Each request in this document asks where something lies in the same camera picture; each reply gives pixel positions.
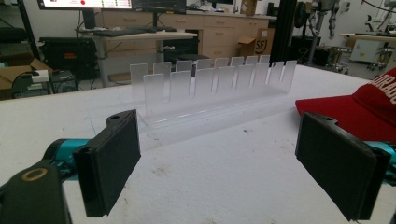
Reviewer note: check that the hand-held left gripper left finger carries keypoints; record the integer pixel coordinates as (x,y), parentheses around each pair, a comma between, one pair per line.
(107,165)

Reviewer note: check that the black metal post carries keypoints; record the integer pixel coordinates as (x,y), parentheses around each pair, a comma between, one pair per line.
(285,29)

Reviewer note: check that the computer monitor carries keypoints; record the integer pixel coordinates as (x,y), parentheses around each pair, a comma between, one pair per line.
(85,3)

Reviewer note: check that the light wooden desk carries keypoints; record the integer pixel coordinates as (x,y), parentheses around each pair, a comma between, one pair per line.
(140,46)

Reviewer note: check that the black equipment case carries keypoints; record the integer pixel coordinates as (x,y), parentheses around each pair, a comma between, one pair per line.
(70,57)

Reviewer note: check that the wooden drawer cabinet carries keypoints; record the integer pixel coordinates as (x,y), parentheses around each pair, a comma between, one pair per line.
(218,34)

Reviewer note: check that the open cardboard box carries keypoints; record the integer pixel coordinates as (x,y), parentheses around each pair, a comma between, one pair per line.
(257,42)

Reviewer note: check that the black electronic device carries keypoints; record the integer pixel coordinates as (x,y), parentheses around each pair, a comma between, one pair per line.
(63,81)

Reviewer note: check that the red baseball cap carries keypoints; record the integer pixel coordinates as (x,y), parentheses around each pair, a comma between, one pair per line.
(358,109)

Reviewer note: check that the black keyboard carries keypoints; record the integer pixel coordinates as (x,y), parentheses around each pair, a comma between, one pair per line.
(124,31)

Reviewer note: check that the clear acrylic slotted rack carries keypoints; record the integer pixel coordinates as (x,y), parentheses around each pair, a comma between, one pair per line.
(205,90)

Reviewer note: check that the brown cardboard box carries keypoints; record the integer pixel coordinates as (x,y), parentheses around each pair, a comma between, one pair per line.
(18,76)

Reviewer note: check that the white table with equipment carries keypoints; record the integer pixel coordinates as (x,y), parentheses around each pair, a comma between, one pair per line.
(370,46)

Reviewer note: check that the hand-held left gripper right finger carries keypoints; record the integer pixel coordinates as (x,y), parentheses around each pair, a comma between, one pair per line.
(337,166)

